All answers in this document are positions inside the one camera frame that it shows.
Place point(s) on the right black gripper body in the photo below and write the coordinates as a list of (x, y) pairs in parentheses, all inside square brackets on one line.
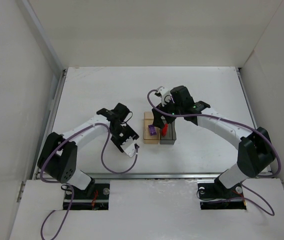
[(160, 113)]

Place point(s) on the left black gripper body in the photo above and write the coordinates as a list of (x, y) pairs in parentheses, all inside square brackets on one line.
[(124, 137)]

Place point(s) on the purple lego brick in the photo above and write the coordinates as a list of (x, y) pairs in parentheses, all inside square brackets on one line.
[(152, 130)]

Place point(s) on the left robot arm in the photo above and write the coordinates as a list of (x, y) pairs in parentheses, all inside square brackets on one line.
[(58, 158)]

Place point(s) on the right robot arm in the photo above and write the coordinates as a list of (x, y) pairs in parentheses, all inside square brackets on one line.
[(254, 148)]

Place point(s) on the grey container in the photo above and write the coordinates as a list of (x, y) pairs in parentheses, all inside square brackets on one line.
[(171, 136)]

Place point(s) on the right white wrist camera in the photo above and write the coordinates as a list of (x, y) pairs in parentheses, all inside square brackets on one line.
[(163, 93)]

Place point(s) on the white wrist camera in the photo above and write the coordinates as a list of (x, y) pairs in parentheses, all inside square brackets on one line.
[(130, 148), (163, 93)]

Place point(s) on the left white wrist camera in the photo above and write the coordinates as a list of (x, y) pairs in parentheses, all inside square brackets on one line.
[(130, 148)]

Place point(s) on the aluminium front rail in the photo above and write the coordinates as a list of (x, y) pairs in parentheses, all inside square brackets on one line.
[(154, 176)]

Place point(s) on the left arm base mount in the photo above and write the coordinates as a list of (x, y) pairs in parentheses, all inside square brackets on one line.
[(98, 200)]

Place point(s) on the left aluminium frame rail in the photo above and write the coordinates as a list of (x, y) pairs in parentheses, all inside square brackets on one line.
[(56, 85)]

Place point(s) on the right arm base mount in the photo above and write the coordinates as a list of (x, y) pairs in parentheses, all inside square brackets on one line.
[(213, 196)]

